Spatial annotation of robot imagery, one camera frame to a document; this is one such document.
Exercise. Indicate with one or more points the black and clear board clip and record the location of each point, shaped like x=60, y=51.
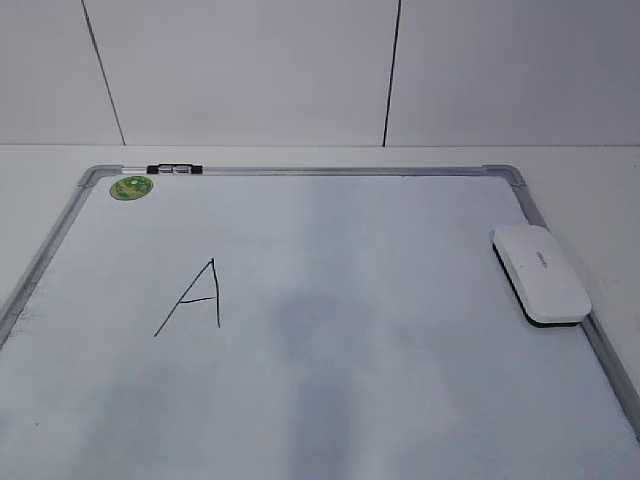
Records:
x=174, y=169

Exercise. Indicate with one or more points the white whiteboard eraser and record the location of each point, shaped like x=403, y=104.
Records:
x=546, y=285

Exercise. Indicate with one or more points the white whiteboard with grey frame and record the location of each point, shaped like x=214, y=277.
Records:
x=299, y=324

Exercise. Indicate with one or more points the round green magnet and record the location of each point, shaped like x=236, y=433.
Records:
x=131, y=188

